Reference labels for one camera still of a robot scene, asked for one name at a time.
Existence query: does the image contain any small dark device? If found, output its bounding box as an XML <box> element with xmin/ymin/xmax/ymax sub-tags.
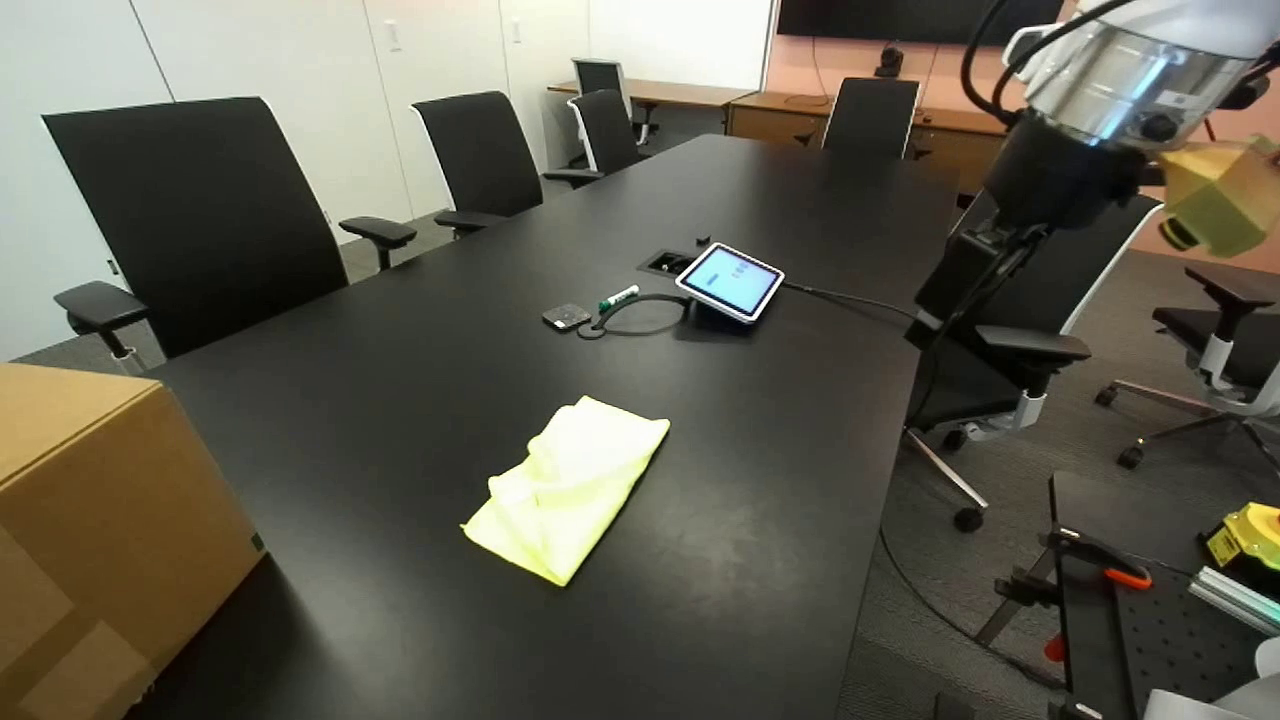
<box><xmin>541</xmin><ymin>300</ymin><xmax>598</xmax><ymax>336</ymax></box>

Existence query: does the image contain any black looped cable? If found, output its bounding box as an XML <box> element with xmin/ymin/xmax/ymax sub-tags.
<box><xmin>580</xmin><ymin>280</ymin><xmax>698</xmax><ymax>338</ymax></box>

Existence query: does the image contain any yellow towel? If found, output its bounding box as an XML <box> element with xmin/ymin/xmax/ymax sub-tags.
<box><xmin>458</xmin><ymin>393</ymin><xmax>676</xmax><ymax>590</ymax></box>

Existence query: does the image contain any aluminium extrusion bar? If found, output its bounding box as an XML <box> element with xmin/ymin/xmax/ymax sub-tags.
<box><xmin>1182</xmin><ymin>565</ymin><xmax>1280</xmax><ymax>640</ymax></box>

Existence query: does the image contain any orange-handled clamp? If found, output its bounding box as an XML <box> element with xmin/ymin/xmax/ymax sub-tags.
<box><xmin>996</xmin><ymin>518</ymin><xmax>1160</xmax><ymax>608</ymax></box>

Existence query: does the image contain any black floor cable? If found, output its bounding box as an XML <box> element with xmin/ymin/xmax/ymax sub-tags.
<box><xmin>876</xmin><ymin>525</ymin><xmax>1073</xmax><ymax>695</ymax></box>

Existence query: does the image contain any yellow object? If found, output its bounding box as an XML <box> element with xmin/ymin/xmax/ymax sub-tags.
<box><xmin>1199</xmin><ymin>498</ymin><xmax>1280</xmax><ymax>575</ymax></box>

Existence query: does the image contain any brown cardboard box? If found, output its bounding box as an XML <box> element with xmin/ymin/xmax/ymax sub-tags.
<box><xmin>0</xmin><ymin>355</ymin><xmax>268</xmax><ymax>720</ymax></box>

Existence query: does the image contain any black white-framed office chair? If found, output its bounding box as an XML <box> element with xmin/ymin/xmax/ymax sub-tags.
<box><xmin>1090</xmin><ymin>259</ymin><xmax>1280</xmax><ymax>487</ymax></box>
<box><xmin>904</xmin><ymin>195</ymin><xmax>1169</xmax><ymax>536</ymax></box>

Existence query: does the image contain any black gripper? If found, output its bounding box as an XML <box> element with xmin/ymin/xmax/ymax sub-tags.
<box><xmin>909</xmin><ymin>113</ymin><xmax>1157</xmax><ymax>361</ymax></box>

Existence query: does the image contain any black breadboard stand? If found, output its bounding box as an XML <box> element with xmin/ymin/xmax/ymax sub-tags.
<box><xmin>1035</xmin><ymin>473</ymin><xmax>1280</xmax><ymax>720</ymax></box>

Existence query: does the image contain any wooden credenza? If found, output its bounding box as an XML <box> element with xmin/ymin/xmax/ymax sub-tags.
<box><xmin>544</xmin><ymin>75</ymin><xmax>1017</xmax><ymax>150</ymax></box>

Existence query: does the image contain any black wall television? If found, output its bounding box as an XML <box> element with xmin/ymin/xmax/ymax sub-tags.
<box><xmin>775</xmin><ymin>0</ymin><xmax>1073</xmax><ymax>43</ymax></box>

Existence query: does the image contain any table cable grommet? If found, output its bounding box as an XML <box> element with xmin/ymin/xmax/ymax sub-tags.
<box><xmin>647</xmin><ymin>243</ymin><xmax>698</xmax><ymax>280</ymax></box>

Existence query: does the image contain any white tablet on stand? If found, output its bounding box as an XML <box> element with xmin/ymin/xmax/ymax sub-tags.
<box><xmin>670</xmin><ymin>235</ymin><xmax>793</xmax><ymax>329</ymax></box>

